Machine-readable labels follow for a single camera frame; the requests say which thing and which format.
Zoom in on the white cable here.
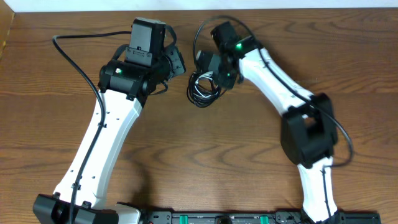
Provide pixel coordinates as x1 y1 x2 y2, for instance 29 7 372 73
195 70 218 98

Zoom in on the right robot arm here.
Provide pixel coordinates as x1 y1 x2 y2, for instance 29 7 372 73
213 36 338 223

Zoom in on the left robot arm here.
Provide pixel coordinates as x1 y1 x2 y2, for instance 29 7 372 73
33 45 185 223

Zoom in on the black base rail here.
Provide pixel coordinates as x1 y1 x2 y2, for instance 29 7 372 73
139 210 382 224

